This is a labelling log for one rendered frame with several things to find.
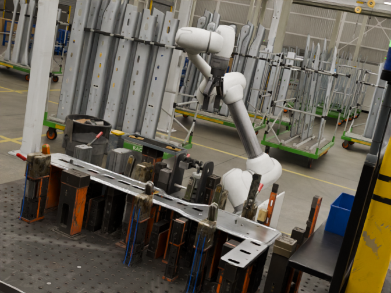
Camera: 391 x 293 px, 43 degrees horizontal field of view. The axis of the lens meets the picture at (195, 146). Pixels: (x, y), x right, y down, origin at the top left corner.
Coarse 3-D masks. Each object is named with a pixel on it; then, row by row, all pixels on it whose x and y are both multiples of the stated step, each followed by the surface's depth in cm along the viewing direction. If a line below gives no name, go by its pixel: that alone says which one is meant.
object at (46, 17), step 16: (48, 0) 560; (48, 16) 565; (48, 32) 572; (48, 48) 579; (32, 64) 581; (48, 64) 586; (32, 80) 584; (32, 96) 587; (32, 112) 590; (32, 128) 593; (32, 144) 597
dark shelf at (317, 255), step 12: (324, 228) 239; (312, 240) 220; (324, 240) 223; (336, 240) 226; (300, 252) 204; (312, 252) 207; (324, 252) 209; (336, 252) 212; (288, 264) 195; (300, 264) 193; (312, 264) 195; (324, 264) 197; (324, 276) 189
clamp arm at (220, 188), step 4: (220, 184) 250; (216, 188) 251; (220, 188) 249; (216, 192) 250; (220, 192) 250; (216, 196) 250; (220, 196) 249; (212, 200) 251; (216, 200) 250; (220, 200) 251
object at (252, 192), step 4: (252, 176) 239; (256, 176) 237; (260, 176) 239; (252, 180) 241; (256, 180) 241; (260, 180) 241; (252, 184) 241; (256, 184) 241; (252, 188) 242; (256, 188) 240; (248, 192) 241; (252, 192) 242; (256, 192) 241; (248, 196) 241; (252, 196) 242; (248, 200) 243; (252, 200) 241; (252, 204) 241
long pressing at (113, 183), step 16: (80, 160) 279; (96, 176) 258; (112, 176) 264; (128, 192) 246; (160, 192) 253; (176, 208) 236; (192, 208) 240; (208, 208) 244; (224, 224) 227; (240, 224) 231; (256, 224) 235; (256, 240) 216; (272, 240) 220
